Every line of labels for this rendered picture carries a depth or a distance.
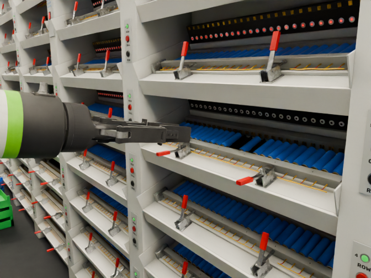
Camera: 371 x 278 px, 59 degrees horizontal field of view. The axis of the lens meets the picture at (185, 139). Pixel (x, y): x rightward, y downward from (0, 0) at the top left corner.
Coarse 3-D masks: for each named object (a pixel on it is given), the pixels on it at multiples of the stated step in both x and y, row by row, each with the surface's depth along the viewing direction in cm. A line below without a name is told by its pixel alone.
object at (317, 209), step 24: (168, 120) 102; (240, 120) 87; (264, 120) 81; (144, 144) 98; (168, 168) 90; (192, 168) 79; (216, 168) 75; (240, 168) 72; (240, 192) 69; (264, 192) 62; (288, 192) 60; (312, 192) 58; (336, 192) 50; (288, 216) 60; (312, 216) 55; (336, 216) 51
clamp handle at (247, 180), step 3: (261, 171) 63; (258, 174) 64; (261, 174) 64; (264, 174) 63; (246, 177) 61; (249, 177) 61; (252, 177) 62; (255, 177) 62; (258, 177) 62; (261, 177) 63; (237, 180) 60; (240, 180) 60; (243, 180) 60; (246, 180) 60; (249, 180) 60; (252, 180) 61; (237, 183) 60; (240, 183) 59; (243, 183) 60; (246, 183) 60
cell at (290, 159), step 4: (300, 148) 68; (304, 148) 68; (296, 152) 67; (300, 152) 68; (288, 156) 67; (292, 156) 67; (296, 156) 67; (284, 160) 67; (288, 160) 66; (292, 160) 66
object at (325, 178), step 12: (180, 144) 90; (192, 144) 85; (204, 144) 82; (228, 156) 76; (240, 156) 72; (252, 156) 70; (276, 168) 65; (288, 168) 63; (300, 168) 61; (288, 180) 62; (312, 180) 59; (324, 180) 57; (336, 180) 55
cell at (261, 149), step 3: (267, 141) 75; (270, 141) 75; (273, 141) 75; (264, 144) 74; (267, 144) 74; (270, 144) 74; (261, 147) 73; (264, 147) 73; (267, 147) 74; (255, 150) 73; (258, 150) 73; (261, 150) 73; (264, 150) 73; (258, 153) 72
